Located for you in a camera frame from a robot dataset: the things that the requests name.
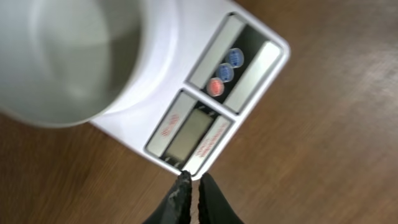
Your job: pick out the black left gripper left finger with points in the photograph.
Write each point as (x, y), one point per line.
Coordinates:
(175, 206)

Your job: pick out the white round bowl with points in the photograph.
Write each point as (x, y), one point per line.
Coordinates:
(64, 62)

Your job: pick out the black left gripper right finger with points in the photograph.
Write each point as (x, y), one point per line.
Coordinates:
(213, 207)

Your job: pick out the white digital kitchen scale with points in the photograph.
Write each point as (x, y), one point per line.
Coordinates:
(207, 65)

